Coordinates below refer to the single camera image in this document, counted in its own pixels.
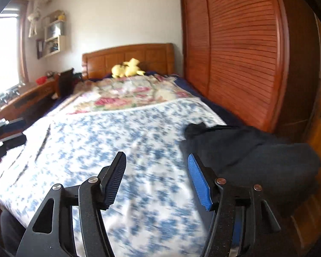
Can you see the wooden louvered wardrobe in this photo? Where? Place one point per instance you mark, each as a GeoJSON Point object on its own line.
{"type": "Point", "coordinates": [243, 45]}

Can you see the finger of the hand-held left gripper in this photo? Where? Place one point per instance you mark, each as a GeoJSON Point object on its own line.
{"type": "Point", "coordinates": [14, 140]}
{"type": "Point", "coordinates": [14, 124]}

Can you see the wooden desk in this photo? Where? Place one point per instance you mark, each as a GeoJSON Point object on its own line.
{"type": "Point", "coordinates": [29, 96]}

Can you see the blue floral bedspread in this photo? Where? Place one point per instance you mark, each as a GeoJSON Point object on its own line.
{"type": "Point", "coordinates": [96, 139]}

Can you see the wooden headboard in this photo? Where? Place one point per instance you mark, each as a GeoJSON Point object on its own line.
{"type": "Point", "coordinates": [149, 56]}

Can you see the pink floral blanket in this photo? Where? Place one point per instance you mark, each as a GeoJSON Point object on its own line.
{"type": "Point", "coordinates": [128, 93]}

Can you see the black double-breasted coat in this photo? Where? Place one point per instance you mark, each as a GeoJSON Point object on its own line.
{"type": "Point", "coordinates": [243, 150]}

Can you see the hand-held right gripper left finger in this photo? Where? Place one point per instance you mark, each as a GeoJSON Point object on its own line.
{"type": "Point", "coordinates": [113, 182]}

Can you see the black tools on desk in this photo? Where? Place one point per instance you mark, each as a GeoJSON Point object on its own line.
{"type": "Point", "coordinates": [8, 93]}

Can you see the red bowl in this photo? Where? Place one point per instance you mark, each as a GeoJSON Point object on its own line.
{"type": "Point", "coordinates": [41, 80]}

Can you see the white wall shelf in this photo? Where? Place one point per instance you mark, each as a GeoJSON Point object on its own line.
{"type": "Point", "coordinates": [60, 45]}

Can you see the tied cream curtain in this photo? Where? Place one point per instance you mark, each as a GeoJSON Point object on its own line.
{"type": "Point", "coordinates": [34, 18]}

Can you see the dark wooden chair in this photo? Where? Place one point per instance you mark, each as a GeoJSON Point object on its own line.
{"type": "Point", "coordinates": [65, 83]}

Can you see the wood-framed window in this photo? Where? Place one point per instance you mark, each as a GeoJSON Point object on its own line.
{"type": "Point", "coordinates": [5, 53]}

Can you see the yellow plush toy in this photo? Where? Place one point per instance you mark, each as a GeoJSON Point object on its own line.
{"type": "Point", "coordinates": [123, 71]}

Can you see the black folders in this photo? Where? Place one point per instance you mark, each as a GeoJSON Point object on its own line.
{"type": "Point", "coordinates": [39, 48]}

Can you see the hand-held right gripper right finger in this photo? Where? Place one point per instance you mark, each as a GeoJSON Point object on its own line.
{"type": "Point", "coordinates": [200, 184]}

